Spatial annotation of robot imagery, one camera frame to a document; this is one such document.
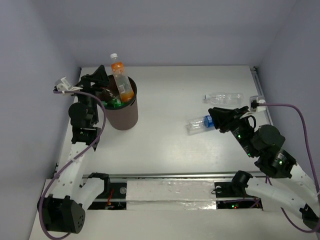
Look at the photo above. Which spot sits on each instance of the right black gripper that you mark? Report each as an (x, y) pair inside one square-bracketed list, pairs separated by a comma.
[(225, 118)]

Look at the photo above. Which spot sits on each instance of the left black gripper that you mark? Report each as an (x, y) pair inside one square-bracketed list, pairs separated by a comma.
[(88, 81)]

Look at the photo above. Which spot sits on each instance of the clear unlabelled plastic bottle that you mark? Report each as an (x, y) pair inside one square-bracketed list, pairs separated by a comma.
[(220, 99)]

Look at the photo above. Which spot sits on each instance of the orange drink bottle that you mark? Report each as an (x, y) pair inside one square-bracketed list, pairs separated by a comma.
[(121, 79)]

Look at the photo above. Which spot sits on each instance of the blue label clear bottle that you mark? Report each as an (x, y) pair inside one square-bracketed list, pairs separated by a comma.
[(200, 125)]

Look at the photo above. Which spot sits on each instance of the green plastic bottle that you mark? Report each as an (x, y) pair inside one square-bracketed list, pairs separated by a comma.
[(114, 103)]

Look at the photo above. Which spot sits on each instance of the red label water bottle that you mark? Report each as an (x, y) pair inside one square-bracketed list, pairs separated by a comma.
[(107, 95)]

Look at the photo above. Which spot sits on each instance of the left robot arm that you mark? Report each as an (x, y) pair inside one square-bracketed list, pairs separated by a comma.
[(63, 204)]

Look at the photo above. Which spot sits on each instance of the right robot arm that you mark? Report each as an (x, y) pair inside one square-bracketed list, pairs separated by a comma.
[(266, 144)]

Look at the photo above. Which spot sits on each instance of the brown cylindrical bin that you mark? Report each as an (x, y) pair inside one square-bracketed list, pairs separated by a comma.
[(126, 116)]

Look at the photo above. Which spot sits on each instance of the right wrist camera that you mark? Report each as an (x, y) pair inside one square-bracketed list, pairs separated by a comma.
[(255, 105)]

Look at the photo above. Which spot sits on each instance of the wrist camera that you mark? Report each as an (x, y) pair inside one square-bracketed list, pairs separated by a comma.
[(255, 105), (63, 86)]

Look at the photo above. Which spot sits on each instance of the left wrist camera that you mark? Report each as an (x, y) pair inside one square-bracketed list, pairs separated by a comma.
[(63, 86)]

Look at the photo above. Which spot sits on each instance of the metal base rail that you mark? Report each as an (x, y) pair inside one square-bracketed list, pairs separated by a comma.
[(181, 194)]

